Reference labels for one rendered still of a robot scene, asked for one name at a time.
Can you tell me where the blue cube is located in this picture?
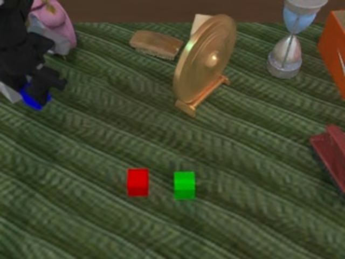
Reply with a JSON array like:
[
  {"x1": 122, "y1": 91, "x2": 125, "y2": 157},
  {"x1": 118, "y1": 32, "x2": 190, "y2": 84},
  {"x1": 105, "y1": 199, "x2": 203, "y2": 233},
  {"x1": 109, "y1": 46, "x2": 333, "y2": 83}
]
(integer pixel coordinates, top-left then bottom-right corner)
[{"x1": 18, "y1": 82, "x2": 52, "y2": 111}]

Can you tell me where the red cube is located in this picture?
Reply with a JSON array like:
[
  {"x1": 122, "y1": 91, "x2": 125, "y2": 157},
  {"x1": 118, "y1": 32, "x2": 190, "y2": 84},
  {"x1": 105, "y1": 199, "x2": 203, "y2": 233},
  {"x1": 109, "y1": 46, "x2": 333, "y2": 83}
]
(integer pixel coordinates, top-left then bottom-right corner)
[{"x1": 127, "y1": 168, "x2": 149, "y2": 197}]

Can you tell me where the green cube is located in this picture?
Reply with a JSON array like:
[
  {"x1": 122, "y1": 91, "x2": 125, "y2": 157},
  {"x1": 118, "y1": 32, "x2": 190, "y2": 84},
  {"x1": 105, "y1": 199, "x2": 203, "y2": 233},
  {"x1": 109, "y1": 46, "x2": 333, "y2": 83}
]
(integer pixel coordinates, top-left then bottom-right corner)
[{"x1": 173, "y1": 171, "x2": 196, "y2": 201}]

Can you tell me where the grey angular object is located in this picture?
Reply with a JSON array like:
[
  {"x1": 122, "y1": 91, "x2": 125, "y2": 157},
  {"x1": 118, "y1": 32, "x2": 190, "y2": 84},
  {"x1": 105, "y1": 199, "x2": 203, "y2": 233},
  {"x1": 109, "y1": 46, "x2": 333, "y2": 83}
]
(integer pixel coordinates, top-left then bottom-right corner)
[{"x1": 0, "y1": 80, "x2": 23, "y2": 105}]

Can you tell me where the pink figurine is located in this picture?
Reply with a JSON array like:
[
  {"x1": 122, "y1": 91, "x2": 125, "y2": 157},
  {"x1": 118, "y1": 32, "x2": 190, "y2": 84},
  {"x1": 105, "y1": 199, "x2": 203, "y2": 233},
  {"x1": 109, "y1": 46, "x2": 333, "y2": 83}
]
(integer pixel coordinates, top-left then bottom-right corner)
[{"x1": 26, "y1": 0, "x2": 78, "y2": 57}]

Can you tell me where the wooden brush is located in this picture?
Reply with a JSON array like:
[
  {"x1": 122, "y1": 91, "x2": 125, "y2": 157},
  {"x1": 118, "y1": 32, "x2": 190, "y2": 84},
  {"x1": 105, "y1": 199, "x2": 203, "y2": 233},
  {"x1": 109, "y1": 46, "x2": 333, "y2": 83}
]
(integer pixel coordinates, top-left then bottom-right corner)
[{"x1": 128, "y1": 30, "x2": 184, "y2": 60}]

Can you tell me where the green knitted cloth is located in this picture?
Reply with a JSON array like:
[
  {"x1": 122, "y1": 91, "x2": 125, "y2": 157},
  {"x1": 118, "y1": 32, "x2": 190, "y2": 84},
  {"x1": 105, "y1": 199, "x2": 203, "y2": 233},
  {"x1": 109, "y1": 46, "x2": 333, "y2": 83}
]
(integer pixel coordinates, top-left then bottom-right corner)
[{"x1": 0, "y1": 21, "x2": 345, "y2": 259}]

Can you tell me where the golden gong on stand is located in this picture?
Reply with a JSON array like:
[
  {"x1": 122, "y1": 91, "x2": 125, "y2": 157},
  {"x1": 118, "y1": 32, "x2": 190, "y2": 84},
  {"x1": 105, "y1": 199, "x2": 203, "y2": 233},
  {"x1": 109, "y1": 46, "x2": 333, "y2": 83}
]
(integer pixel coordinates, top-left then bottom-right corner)
[{"x1": 172, "y1": 13, "x2": 238, "y2": 118}]

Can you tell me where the beige wedge piece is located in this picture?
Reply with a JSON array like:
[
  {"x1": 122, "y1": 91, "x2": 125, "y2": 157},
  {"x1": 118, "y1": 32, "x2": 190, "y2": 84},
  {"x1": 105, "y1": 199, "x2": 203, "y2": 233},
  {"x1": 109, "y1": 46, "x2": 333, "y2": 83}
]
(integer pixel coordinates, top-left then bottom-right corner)
[{"x1": 191, "y1": 13, "x2": 214, "y2": 36}]

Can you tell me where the blue and silver hourglass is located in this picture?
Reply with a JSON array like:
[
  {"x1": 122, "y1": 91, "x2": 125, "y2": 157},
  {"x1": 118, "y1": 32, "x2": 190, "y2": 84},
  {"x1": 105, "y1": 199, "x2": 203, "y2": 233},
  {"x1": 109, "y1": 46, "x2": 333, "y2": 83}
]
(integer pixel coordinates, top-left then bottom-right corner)
[{"x1": 266, "y1": 0, "x2": 329, "y2": 79}]

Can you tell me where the orange box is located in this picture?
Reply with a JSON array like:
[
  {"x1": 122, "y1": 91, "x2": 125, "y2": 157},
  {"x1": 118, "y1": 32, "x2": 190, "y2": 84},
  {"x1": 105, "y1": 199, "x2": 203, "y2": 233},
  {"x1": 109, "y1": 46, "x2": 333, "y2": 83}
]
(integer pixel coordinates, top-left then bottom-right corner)
[{"x1": 316, "y1": 9, "x2": 345, "y2": 101}]

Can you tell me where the dark red brush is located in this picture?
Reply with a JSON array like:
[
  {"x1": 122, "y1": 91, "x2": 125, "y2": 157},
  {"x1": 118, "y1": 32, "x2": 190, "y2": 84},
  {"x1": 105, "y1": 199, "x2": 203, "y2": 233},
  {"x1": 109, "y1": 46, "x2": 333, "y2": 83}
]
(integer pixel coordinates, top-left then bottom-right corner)
[{"x1": 309, "y1": 124, "x2": 345, "y2": 195}]

